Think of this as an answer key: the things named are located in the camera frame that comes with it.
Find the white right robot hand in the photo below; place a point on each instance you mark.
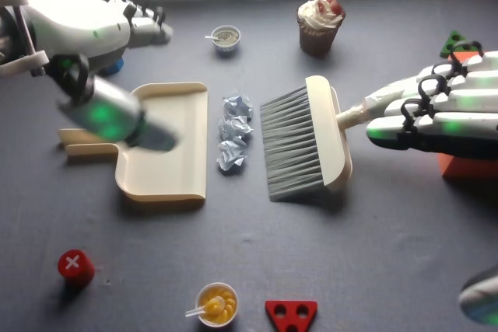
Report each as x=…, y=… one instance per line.
x=447, y=126

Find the small bowl yellow food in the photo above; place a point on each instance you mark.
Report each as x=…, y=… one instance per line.
x=218, y=305

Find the small bowl green soup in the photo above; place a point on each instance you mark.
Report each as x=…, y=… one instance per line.
x=226, y=38

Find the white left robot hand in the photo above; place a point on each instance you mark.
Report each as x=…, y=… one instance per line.
x=78, y=17

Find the red cylinder block white cross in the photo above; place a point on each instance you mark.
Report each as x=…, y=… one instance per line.
x=74, y=266

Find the toy cupcake white frosting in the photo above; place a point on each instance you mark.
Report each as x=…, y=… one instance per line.
x=319, y=25

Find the red triangle block with holes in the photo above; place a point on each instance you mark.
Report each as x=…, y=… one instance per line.
x=290, y=318

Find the grey table cloth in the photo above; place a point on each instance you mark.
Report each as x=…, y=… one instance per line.
x=350, y=250

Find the cream plastic dustpan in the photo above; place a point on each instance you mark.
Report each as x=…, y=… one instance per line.
x=163, y=153

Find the white paper ball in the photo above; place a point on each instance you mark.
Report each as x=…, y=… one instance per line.
x=235, y=128
x=232, y=155
x=238, y=104

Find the green triangle block with holes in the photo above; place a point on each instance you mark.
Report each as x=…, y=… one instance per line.
x=446, y=50

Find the orange foam cube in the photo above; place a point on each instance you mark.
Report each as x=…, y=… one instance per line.
x=467, y=170

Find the blue hexagonal block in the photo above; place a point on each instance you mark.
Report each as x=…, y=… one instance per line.
x=114, y=67

